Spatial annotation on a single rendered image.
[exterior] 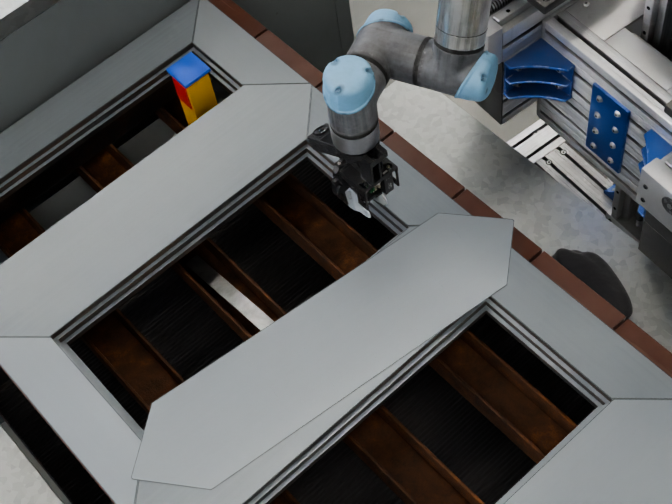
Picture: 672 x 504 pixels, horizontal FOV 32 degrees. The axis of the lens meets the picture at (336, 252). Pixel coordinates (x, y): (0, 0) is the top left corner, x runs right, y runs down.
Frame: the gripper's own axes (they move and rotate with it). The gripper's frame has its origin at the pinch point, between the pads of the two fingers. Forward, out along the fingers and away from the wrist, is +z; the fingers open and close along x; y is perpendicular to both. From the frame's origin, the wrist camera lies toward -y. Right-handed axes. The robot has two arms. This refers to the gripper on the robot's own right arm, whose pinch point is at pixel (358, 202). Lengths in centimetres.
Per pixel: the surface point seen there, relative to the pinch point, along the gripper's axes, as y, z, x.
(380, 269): 11.9, 0.9, -6.1
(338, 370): 20.8, 0.9, -23.3
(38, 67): -63, -4, -23
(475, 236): 18.4, 0.8, 9.3
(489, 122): -43, 86, 76
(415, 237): 11.5, 0.9, 2.3
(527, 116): -37, 86, 84
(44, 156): -50, 2, -33
